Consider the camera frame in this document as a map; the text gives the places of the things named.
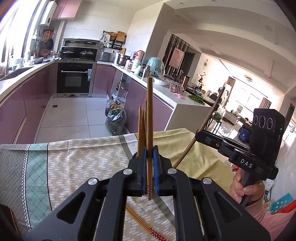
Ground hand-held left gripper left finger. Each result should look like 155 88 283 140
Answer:
25 147 149 241

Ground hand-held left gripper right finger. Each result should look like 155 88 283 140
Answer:
152 145 271 241

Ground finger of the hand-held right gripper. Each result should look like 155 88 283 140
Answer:
196 130 251 141
195 133 234 161

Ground patterned-end wooden chopstick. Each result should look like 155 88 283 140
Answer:
142 108 147 149
172 88 226 169
138 106 142 158
147 77 153 201

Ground pile of wooden chopsticks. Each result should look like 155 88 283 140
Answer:
125 204 170 241

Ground person's right forearm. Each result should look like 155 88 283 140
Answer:
244 196 296 241

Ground person's right hand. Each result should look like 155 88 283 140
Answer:
230 168 265 207

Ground blue bucket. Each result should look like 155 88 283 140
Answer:
238 127 251 142

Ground bunch of leafy greens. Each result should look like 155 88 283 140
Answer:
188 94 205 106

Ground plastic bag of greens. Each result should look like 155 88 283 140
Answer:
105 110 127 136

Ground clear glass jar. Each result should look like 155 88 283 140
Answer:
169 82 184 93

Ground blue plastic basket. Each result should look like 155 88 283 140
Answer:
269 193 292 214

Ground purple base cabinet run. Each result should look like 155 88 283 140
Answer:
0 62 58 144
92 64 174 133

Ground clear oil bottle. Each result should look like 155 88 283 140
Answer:
106 96 117 116

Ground patterned tablecloth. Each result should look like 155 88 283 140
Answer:
0 128 234 241

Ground teal air fryer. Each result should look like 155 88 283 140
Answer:
147 57 165 78

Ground steel stock pot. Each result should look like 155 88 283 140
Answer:
116 53 130 66

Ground black integrated stove oven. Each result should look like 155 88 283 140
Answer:
54 38 99 98

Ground white water heater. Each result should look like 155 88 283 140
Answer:
39 1 57 25

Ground kitchen window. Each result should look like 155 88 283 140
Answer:
0 0 43 63

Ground pink wall painting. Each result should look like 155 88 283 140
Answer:
168 47 185 69

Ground black wall rack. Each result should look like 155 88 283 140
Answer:
102 31 127 50

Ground purple wall cabinets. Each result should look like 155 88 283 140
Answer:
52 0 82 20

